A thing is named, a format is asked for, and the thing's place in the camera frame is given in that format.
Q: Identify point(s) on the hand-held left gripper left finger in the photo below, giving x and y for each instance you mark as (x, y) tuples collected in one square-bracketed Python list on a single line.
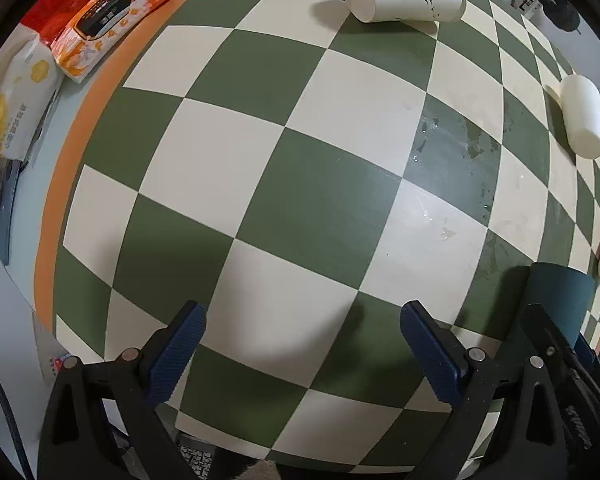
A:
[(177, 350)]

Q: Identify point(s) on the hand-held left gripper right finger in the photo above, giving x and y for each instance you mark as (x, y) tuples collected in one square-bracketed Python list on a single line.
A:
[(430, 355)]

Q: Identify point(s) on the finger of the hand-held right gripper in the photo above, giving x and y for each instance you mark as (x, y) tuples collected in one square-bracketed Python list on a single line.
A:
[(587, 355), (552, 335)]

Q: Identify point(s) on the teal paper cup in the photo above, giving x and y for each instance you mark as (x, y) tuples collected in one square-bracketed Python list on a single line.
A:
[(560, 290)]

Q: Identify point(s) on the plain white paper cup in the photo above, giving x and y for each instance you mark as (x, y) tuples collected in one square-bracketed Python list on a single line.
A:
[(582, 112)]

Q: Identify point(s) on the black keyboard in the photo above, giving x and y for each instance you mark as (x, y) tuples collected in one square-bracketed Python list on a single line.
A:
[(196, 457)]

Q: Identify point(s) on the green cream checkered mat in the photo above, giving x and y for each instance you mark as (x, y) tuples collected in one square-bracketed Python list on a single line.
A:
[(330, 185)]

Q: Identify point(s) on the grey blue flat device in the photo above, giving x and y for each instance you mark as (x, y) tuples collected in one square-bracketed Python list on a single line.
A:
[(7, 215)]

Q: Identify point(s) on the white yellow tissue pack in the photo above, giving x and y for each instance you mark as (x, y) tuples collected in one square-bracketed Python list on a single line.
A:
[(15, 105)]

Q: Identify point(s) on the black round stand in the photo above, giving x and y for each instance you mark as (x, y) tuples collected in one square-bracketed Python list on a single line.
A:
[(562, 10)]

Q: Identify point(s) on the orange wet wipes pack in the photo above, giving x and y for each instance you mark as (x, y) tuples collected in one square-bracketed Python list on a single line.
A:
[(110, 25)]

